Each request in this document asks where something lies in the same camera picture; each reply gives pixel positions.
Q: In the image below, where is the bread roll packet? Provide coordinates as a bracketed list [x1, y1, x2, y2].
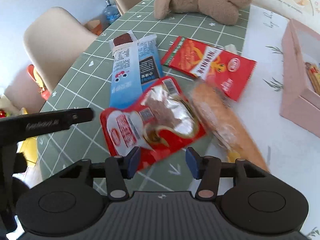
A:
[190, 82, 270, 173]

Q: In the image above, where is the red and yellow plastic toy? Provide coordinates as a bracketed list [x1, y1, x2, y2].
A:
[27, 64, 52, 101]

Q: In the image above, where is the pink cardboard box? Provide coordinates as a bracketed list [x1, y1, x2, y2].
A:
[279, 19, 320, 139]

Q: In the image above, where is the blue packet with brown bar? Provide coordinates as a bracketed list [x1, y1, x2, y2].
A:
[109, 30, 141, 110]

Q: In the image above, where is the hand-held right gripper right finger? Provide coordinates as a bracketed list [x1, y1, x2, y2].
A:
[186, 147, 270, 202]

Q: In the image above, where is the green and white checked tablecloth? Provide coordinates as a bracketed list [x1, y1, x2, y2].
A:
[36, 0, 320, 240]

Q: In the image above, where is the blue water jug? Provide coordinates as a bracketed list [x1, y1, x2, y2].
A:
[103, 0, 122, 25]

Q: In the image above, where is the person's left hand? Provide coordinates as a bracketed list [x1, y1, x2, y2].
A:
[11, 152, 31, 193]

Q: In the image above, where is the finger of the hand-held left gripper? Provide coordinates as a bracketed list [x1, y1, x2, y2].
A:
[61, 107, 95, 128]

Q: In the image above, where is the orange cardboard box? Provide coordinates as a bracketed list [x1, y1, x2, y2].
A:
[85, 19, 103, 36]

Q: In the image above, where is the red spicy strip packet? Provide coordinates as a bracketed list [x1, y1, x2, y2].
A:
[161, 36, 257, 102]

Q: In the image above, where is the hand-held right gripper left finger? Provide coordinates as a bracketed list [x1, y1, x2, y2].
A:
[59, 146, 141, 201]

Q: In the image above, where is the large red pouch with window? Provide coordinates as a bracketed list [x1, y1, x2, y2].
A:
[100, 76, 209, 172]

